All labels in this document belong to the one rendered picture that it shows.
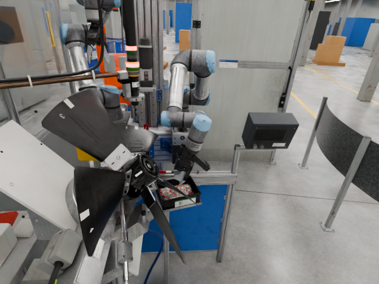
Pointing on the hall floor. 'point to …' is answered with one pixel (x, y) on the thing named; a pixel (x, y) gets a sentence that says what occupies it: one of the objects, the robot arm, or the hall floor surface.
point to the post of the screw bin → (166, 255)
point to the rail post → (225, 222)
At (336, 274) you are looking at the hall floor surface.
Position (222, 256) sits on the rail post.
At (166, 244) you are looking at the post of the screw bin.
